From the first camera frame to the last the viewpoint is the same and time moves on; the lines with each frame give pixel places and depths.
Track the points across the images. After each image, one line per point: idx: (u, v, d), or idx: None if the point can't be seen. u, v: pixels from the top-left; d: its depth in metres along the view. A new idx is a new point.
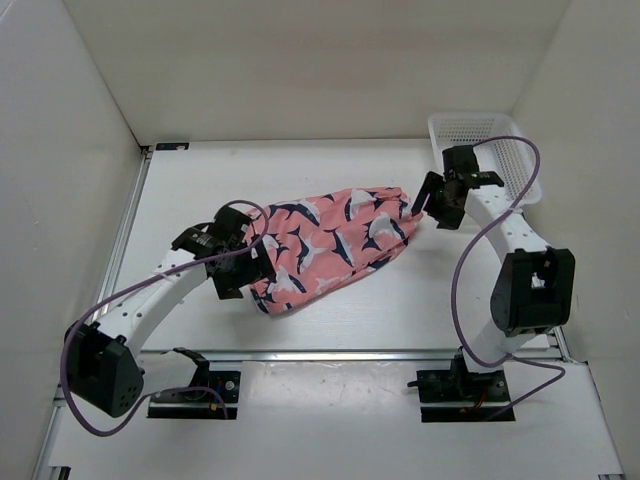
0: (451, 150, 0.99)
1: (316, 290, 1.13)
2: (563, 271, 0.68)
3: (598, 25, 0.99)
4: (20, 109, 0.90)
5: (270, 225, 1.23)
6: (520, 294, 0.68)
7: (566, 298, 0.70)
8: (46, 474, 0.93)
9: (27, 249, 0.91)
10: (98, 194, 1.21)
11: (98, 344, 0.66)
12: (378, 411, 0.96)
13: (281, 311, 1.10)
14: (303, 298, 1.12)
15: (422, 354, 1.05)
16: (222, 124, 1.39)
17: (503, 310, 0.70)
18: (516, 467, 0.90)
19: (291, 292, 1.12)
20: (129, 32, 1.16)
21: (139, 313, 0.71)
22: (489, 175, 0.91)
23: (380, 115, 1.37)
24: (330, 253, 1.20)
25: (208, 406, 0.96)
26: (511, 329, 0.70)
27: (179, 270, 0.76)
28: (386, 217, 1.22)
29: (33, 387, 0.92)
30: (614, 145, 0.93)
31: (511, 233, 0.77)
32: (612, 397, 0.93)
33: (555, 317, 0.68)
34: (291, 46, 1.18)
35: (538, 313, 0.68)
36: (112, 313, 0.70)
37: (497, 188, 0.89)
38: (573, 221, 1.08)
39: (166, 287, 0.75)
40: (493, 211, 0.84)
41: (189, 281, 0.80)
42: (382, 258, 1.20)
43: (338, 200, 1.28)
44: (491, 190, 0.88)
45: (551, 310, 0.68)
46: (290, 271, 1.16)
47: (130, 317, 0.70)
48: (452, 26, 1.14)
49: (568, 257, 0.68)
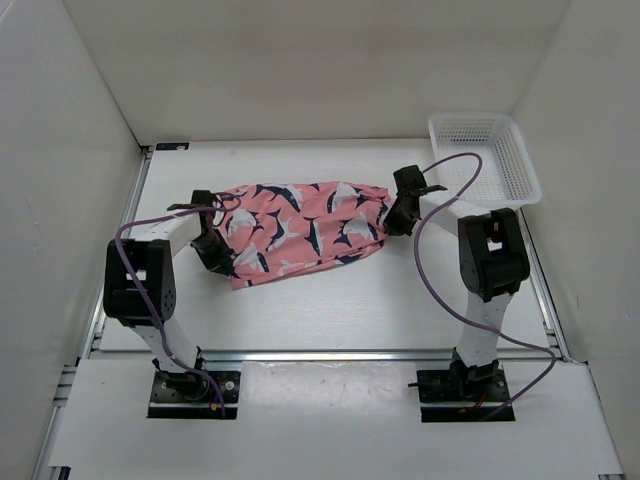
0: (401, 171, 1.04)
1: (278, 272, 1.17)
2: (511, 224, 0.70)
3: (599, 26, 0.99)
4: (20, 111, 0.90)
5: (252, 203, 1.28)
6: (481, 249, 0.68)
7: (522, 248, 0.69)
8: (46, 473, 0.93)
9: (27, 250, 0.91)
10: (98, 193, 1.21)
11: (140, 250, 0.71)
12: (379, 410, 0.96)
13: (241, 287, 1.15)
14: (265, 276, 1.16)
15: (421, 354, 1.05)
16: (221, 124, 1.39)
17: (472, 274, 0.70)
18: (515, 468, 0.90)
19: (255, 269, 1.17)
20: (128, 33, 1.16)
21: (166, 232, 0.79)
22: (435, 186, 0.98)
23: (380, 115, 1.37)
24: (301, 239, 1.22)
25: (208, 406, 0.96)
26: (485, 293, 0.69)
27: (186, 214, 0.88)
28: (363, 218, 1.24)
29: (33, 387, 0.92)
30: (615, 145, 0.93)
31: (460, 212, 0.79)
32: (613, 397, 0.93)
33: (517, 269, 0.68)
34: (291, 46, 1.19)
35: (502, 270, 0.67)
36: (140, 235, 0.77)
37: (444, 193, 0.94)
38: (573, 220, 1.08)
39: (180, 222, 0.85)
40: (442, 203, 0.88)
41: (189, 229, 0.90)
42: (351, 253, 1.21)
43: (323, 191, 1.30)
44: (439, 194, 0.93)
45: (512, 266, 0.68)
46: (259, 249, 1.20)
47: (159, 233, 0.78)
48: (452, 26, 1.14)
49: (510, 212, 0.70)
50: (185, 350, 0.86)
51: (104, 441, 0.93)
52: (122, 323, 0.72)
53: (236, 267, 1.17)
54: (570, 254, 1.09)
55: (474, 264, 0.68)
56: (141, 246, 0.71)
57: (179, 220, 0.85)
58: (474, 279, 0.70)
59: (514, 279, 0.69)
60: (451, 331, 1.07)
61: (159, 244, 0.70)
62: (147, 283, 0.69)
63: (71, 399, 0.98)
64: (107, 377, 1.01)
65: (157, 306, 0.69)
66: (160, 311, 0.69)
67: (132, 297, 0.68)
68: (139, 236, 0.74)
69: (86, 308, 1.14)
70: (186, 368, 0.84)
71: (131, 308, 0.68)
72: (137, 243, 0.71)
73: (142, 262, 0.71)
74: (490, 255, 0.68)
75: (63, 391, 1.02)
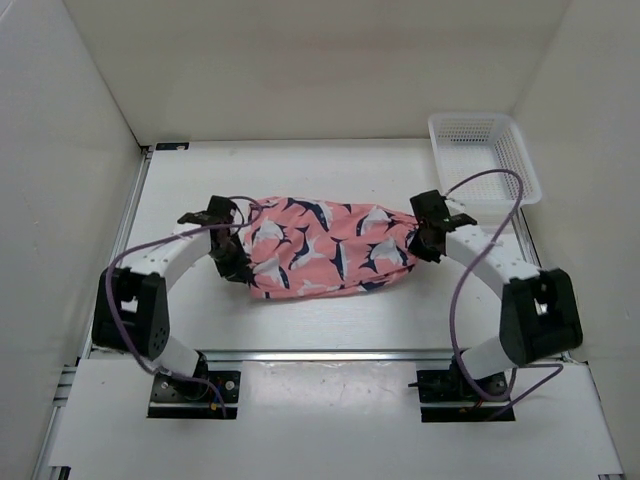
0: (419, 197, 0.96)
1: (298, 291, 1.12)
2: (564, 293, 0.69)
3: (599, 25, 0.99)
4: (20, 110, 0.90)
5: (282, 216, 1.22)
6: (532, 322, 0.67)
7: (575, 320, 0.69)
8: (46, 473, 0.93)
9: (27, 249, 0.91)
10: (98, 193, 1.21)
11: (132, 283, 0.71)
12: (379, 410, 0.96)
13: (258, 298, 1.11)
14: (284, 293, 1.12)
15: (422, 354, 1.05)
16: (221, 124, 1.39)
17: (517, 343, 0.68)
18: (516, 468, 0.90)
19: (274, 282, 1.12)
20: (128, 33, 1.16)
21: (165, 260, 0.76)
22: (461, 217, 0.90)
23: (380, 116, 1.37)
24: (326, 261, 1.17)
25: (208, 406, 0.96)
26: (527, 362, 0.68)
27: (193, 232, 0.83)
28: (391, 244, 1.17)
29: (33, 387, 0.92)
30: (615, 146, 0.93)
31: (500, 265, 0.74)
32: (613, 397, 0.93)
33: (567, 340, 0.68)
34: (291, 46, 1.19)
35: (551, 343, 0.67)
36: (137, 262, 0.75)
37: (473, 227, 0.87)
38: (574, 220, 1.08)
39: (184, 244, 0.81)
40: (475, 246, 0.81)
41: (200, 245, 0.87)
42: (376, 279, 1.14)
43: (355, 213, 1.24)
44: (468, 229, 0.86)
45: (562, 339, 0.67)
46: (282, 264, 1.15)
47: (157, 261, 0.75)
48: (452, 25, 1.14)
49: (564, 279, 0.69)
50: (184, 359, 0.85)
51: (104, 442, 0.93)
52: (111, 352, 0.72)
53: (256, 277, 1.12)
54: (570, 254, 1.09)
55: (523, 338, 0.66)
56: (136, 278, 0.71)
57: (184, 242, 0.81)
58: (519, 348, 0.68)
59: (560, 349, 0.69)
60: (452, 331, 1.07)
61: (154, 282, 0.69)
62: (136, 318, 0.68)
63: (71, 399, 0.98)
64: (107, 377, 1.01)
65: (142, 346, 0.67)
66: (145, 351, 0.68)
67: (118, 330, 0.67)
68: (134, 266, 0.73)
69: (86, 308, 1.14)
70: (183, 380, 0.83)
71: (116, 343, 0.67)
72: (132, 275, 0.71)
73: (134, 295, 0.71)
74: (540, 327, 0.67)
75: (63, 391, 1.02)
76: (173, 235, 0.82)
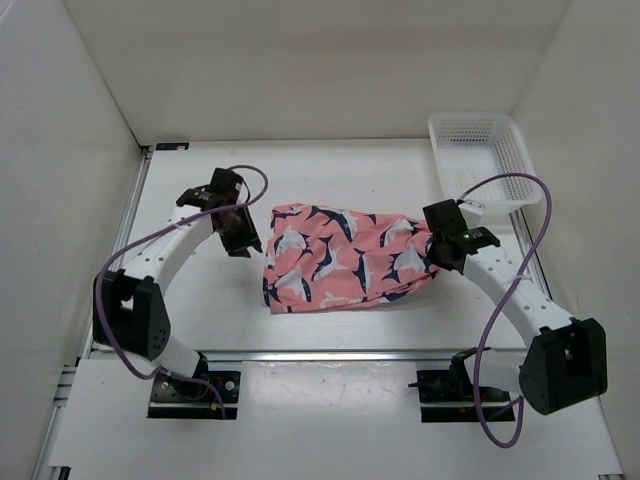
0: (434, 209, 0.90)
1: (320, 304, 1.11)
2: (596, 343, 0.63)
3: (599, 25, 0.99)
4: (20, 110, 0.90)
5: (305, 225, 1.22)
6: (561, 377, 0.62)
7: (603, 372, 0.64)
8: (46, 473, 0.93)
9: (27, 249, 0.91)
10: (98, 193, 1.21)
11: (127, 285, 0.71)
12: (379, 410, 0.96)
13: (280, 311, 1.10)
14: (305, 305, 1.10)
15: (422, 354, 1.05)
16: (221, 124, 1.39)
17: (541, 394, 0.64)
18: (516, 468, 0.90)
19: (296, 295, 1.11)
20: (127, 32, 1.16)
21: (160, 257, 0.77)
22: (482, 235, 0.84)
23: (380, 116, 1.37)
24: (349, 272, 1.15)
25: (208, 406, 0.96)
26: (548, 412, 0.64)
27: (190, 221, 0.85)
28: (412, 252, 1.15)
29: (33, 387, 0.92)
30: (614, 146, 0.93)
31: (528, 307, 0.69)
32: (613, 398, 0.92)
33: (591, 390, 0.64)
34: (291, 46, 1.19)
35: (576, 394, 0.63)
36: (134, 261, 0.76)
37: (496, 251, 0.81)
38: (574, 220, 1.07)
39: (181, 235, 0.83)
40: (500, 279, 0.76)
41: (198, 231, 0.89)
42: (399, 290, 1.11)
43: (379, 224, 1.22)
44: (490, 254, 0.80)
45: (586, 389, 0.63)
46: (305, 275, 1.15)
47: (153, 259, 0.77)
48: (452, 25, 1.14)
49: (597, 330, 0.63)
50: (184, 358, 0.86)
51: (104, 442, 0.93)
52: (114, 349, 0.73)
53: (278, 289, 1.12)
54: (570, 254, 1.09)
55: (549, 393, 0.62)
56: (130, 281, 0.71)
57: (182, 231, 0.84)
58: (542, 398, 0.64)
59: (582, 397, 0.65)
60: (453, 332, 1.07)
61: (147, 288, 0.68)
62: (132, 324, 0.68)
63: (71, 399, 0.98)
64: (107, 377, 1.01)
65: (142, 349, 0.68)
66: (145, 352, 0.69)
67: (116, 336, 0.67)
68: (129, 266, 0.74)
69: (86, 308, 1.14)
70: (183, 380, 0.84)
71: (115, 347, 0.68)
72: (126, 278, 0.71)
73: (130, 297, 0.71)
74: (567, 381, 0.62)
75: (63, 391, 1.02)
76: (170, 225, 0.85)
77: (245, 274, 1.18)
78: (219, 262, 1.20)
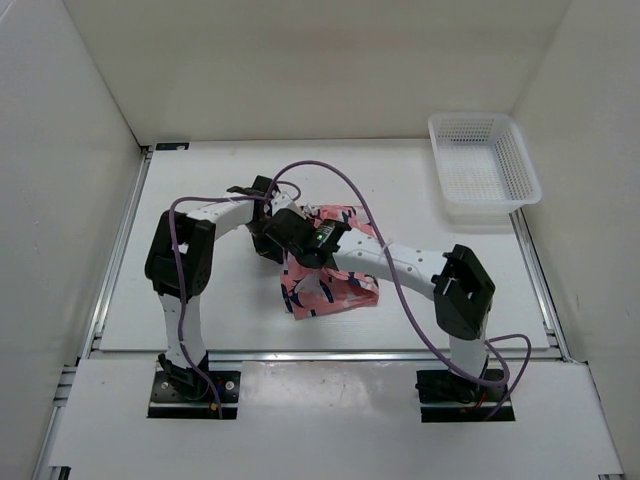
0: (274, 224, 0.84)
1: (343, 304, 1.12)
2: (470, 261, 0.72)
3: (599, 26, 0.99)
4: (20, 111, 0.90)
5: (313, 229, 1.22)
6: (467, 305, 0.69)
7: (487, 277, 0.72)
8: (46, 474, 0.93)
9: (27, 249, 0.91)
10: (98, 192, 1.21)
11: (187, 226, 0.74)
12: (379, 411, 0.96)
13: (304, 316, 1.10)
14: (329, 307, 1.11)
15: (422, 355, 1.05)
16: (221, 124, 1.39)
17: (464, 328, 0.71)
18: (515, 467, 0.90)
19: (318, 298, 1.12)
20: (127, 33, 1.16)
21: (216, 213, 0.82)
22: (334, 226, 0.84)
23: (380, 116, 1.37)
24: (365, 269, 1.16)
25: (209, 406, 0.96)
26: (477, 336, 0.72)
27: (241, 200, 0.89)
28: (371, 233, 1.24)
29: (33, 387, 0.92)
30: (614, 146, 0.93)
31: (411, 266, 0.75)
32: (613, 397, 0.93)
33: (491, 296, 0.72)
34: (290, 46, 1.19)
35: (482, 307, 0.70)
36: (192, 210, 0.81)
37: (354, 236, 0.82)
38: (574, 219, 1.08)
39: (232, 206, 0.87)
40: (373, 260, 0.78)
41: (243, 214, 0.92)
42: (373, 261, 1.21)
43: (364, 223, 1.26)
44: (353, 240, 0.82)
45: (487, 297, 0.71)
46: (321, 277, 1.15)
47: (209, 213, 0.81)
48: (452, 26, 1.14)
49: (464, 252, 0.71)
50: (197, 345, 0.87)
51: (103, 442, 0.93)
52: (155, 288, 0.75)
53: (299, 295, 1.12)
54: (571, 254, 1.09)
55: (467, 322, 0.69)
56: (190, 223, 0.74)
57: (233, 204, 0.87)
58: (467, 331, 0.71)
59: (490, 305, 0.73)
60: None
61: (207, 226, 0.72)
62: (187, 257, 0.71)
63: (70, 399, 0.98)
64: (107, 377, 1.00)
65: (188, 283, 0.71)
66: (189, 287, 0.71)
67: (170, 266, 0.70)
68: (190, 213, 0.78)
69: (86, 308, 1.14)
70: (190, 362, 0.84)
71: (167, 277, 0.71)
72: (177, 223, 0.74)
73: (187, 238, 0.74)
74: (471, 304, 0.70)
75: (63, 391, 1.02)
76: (224, 198, 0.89)
77: (245, 275, 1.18)
78: (219, 261, 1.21)
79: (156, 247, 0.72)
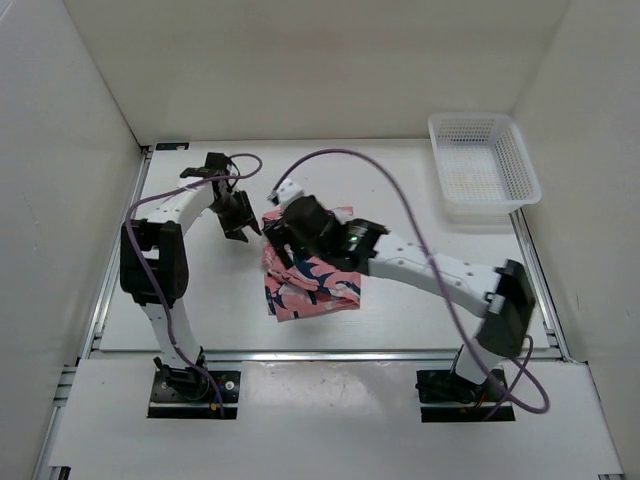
0: (299, 214, 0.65)
1: (327, 305, 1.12)
2: (523, 280, 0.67)
3: (600, 26, 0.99)
4: (20, 111, 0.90)
5: None
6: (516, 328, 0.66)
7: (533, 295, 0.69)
8: (46, 474, 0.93)
9: (27, 250, 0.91)
10: (97, 192, 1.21)
11: (151, 231, 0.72)
12: (379, 411, 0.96)
13: (287, 318, 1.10)
14: (311, 308, 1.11)
15: (421, 355, 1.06)
16: (221, 124, 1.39)
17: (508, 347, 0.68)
18: (516, 467, 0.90)
19: (301, 300, 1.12)
20: (127, 33, 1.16)
21: (177, 210, 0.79)
22: (368, 228, 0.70)
23: (380, 116, 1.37)
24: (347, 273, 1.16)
25: (208, 406, 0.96)
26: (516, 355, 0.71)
27: (197, 185, 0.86)
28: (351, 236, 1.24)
29: (33, 387, 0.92)
30: (614, 146, 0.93)
31: (461, 281, 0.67)
32: (613, 397, 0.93)
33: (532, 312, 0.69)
34: (290, 46, 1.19)
35: (525, 326, 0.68)
36: (152, 213, 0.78)
37: (389, 240, 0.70)
38: (574, 219, 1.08)
39: (191, 195, 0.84)
40: (416, 268, 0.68)
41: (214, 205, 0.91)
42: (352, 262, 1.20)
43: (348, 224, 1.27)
44: (388, 243, 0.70)
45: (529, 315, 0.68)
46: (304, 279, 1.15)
47: (170, 213, 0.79)
48: (452, 26, 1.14)
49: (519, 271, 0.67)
50: (190, 345, 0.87)
51: (103, 442, 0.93)
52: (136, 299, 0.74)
53: (281, 297, 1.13)
54: (570, 253, 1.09)
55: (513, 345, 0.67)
56: (154, 228, 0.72)
57: (190, 193, 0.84)
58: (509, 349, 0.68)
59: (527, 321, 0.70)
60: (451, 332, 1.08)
61: (171, 227, 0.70)
62: (159, 263, 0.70)
63: (70, 399, 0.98)
64: (107, 377, 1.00)
65: (167, 287, 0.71)
66: (170, 290, 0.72)
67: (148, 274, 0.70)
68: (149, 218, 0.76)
69: (86, 308, 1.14)
70: (187, 362, 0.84)
71: (145, 286, 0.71)
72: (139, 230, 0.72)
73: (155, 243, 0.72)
74: (518, 326, 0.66)
75: (63, 391, 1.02)
76: (179, 188, 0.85)
77: (245, 275, 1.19)
78: (219, 261, 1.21)
79: (125, 260, 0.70)
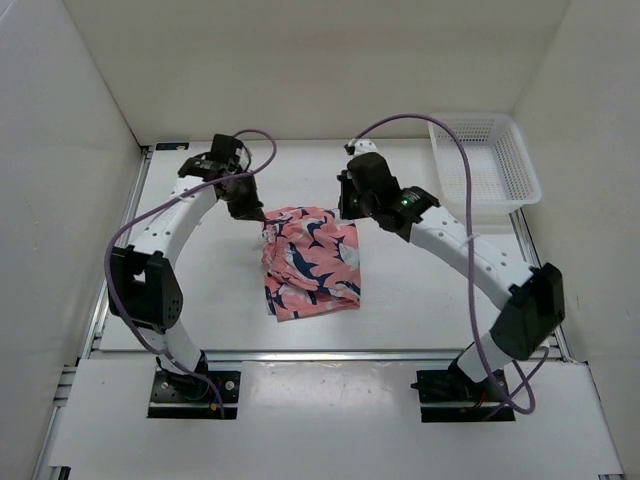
0: (364, 168, 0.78)
1: (327, 305, 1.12)
2: (557, 285, 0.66)
3: (599, 27, 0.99)
4: (20, 111, 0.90)
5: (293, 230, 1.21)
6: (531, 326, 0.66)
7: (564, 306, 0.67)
8: (46, 474, 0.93)
9: (27, 250, 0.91)
10: (97, 192, 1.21)
11: (139, 262, 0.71)
12: (379, 411, 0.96)
13: (287, 318, 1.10)
14: (311, 307, 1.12)
15: (421, 355, 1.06)
16: (221, 125, 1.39)
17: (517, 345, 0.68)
18: (516, 467, 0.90)
19: (301, 300, 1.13)
20: (127, 33, 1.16)
21: (167, 232, 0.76)
22: (420, 198, 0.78)
23: (380, 116, 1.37)
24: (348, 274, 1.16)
25: (209, 406, 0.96)
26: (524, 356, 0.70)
27: (193, 193, 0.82)
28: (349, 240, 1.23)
29: (33, 387, 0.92)
30: (614, 146, 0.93)
31: (491, 267, 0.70)
32: (613, 397, 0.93)
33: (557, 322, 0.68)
34: (290, 46, 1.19)
35: (544, 331, 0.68)
36: (142, 235, 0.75)
37: (440, 211, 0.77)
38: (574, 219, 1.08)
39: (185, 208, 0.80)
40: (454, 244, 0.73)
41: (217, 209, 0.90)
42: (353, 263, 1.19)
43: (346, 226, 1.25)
44: (436, 216, 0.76)
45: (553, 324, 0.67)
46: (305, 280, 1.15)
47: (160, 234, 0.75)
48: (451, 26, 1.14)
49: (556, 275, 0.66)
50: (189, 352, 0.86)
51: (103, 442, 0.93)
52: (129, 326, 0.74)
53: (281, 297, 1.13)
54: (570, 253, 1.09)
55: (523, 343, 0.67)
56: (141, 259, 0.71)
57: (184, 206, 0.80)
58: (518, 347, 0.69)
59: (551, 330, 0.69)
60: (451, 332, 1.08)
61: (157, 262, 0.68)
62: (145, 297, 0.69)
63: (70, 399, 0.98)
64: (107, 377, 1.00)
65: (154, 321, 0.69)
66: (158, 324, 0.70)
67: (136, 304, 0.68)
68: (138, 243, 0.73)
69: (86, 308, 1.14)
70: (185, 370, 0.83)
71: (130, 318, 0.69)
72: (136, 254, 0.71)
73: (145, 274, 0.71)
74: (536, 327, 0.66)
75: (63, 391, 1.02)
76: (173, 198, 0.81)
77: (245, 275, 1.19)
78: (220, 261, 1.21)
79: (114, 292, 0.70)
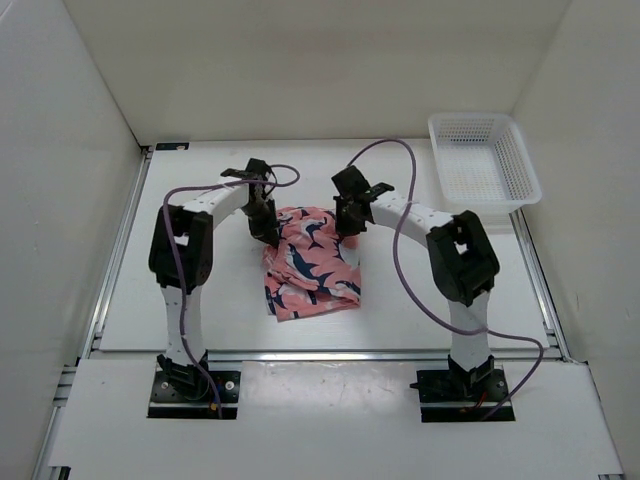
0: (340, 175, 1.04)
1: (327, 305, 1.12)
2: (475, 226, 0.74)
3: (599, 27, 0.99)
4: (20, 112, 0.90)
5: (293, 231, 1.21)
6: (454, 256, 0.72)
7: (491, 251, 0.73)
8: (46, 474, 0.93)
9: (27, 250, 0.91)
10: (98, 192, 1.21)
11: (185, 221, 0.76)
12: (379, 410, 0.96)
13: (287, 318, 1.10)
14: (312, 307, 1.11)
15: (421, 355, 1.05)
16: (221, 125, 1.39)
17: (450, 282, 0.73)
18: (516, 467, 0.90)
19: (301, 300, 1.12)
20: (127, 33, 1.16)
21: (211, 203, 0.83)
22: (381, 187, 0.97)
23: (380, 116, 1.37)
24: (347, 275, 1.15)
25: (208, 406, 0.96)
26: (465, 300, 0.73)
27: (235, 184, 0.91)
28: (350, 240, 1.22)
29: (33, 387, 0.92)
30: (614, 147, 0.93)
31: (419, 218, 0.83)
32: (613, 397, 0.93)
33: (488, 267, 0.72)
34: (290, 46, 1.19)
35: (479, 271, 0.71)
36: (190, 202, 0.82)
37: (393, 193, 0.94)
38: (574, 219, 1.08)
39: (227, 193, 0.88)
40: (396, 209, 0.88)
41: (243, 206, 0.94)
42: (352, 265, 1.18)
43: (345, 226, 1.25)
44: (388, 197, 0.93)
45: (484, 265, 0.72)
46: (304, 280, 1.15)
47: (205, 204, 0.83)
48: (451, 26, 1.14)
49: (472, 218, 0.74)
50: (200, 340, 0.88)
51: (103, 442, 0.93)
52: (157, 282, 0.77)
53: (282, 297, 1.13)
54: (570, 253, 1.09)
55: (451, 276, 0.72)
56: (187, 216, 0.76)
57: (228, 192, 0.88)
58: (453, 287, 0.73)
59: (489, 278, 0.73)
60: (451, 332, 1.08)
61: (204, 218, 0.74)
62: (187, 250, 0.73)
63: (70, 399, 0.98)
64: (107, 377, 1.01)
65: (188, 274, 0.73)
66: (190, 280, 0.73)
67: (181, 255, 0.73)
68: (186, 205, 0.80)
69: (86, 308, 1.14)
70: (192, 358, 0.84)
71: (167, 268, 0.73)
72: (186, 212, 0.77)
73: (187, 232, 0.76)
74: (461, 262, 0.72)
75: (63, 391, 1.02)
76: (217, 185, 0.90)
77: (245, 275, 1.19)
78: (220, 261, 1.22)
79: (157, 242, 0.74)
